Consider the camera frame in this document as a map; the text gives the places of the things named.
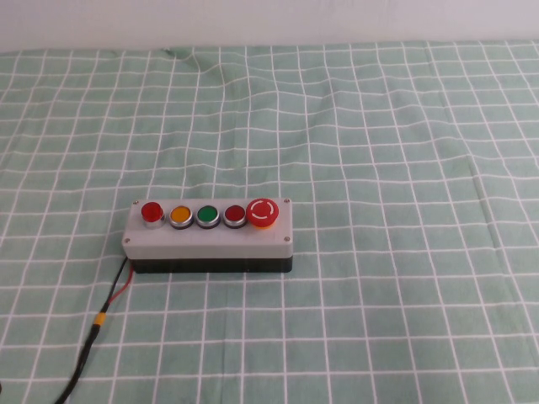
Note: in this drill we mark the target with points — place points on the red mushroom emergency stop button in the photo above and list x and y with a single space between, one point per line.
262 210

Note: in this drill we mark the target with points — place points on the dark red push button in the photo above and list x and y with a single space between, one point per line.
235 214

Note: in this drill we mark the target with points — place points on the yellow push button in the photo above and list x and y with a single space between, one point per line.
180 214

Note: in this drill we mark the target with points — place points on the green push button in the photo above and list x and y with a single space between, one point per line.
208 214

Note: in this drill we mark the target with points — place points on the grey black switch box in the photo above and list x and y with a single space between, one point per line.
206 248

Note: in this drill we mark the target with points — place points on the green white checked tablecloth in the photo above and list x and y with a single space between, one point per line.
379 168

